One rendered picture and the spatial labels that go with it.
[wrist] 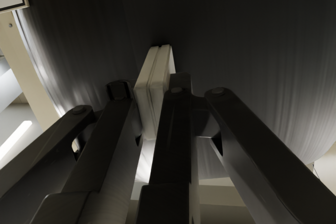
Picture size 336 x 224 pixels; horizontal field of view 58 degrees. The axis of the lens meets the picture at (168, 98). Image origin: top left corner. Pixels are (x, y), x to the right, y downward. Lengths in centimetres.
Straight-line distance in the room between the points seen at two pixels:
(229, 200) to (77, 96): 253
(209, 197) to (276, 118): 252
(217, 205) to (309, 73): 252
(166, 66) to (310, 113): 13
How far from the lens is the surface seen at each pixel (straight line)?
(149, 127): 15
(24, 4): 24
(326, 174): 74
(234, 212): 277
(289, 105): 25
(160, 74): 15
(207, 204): 272
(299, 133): 28
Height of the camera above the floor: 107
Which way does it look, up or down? 33 degrees up
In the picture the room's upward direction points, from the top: 168 degrees clockwise
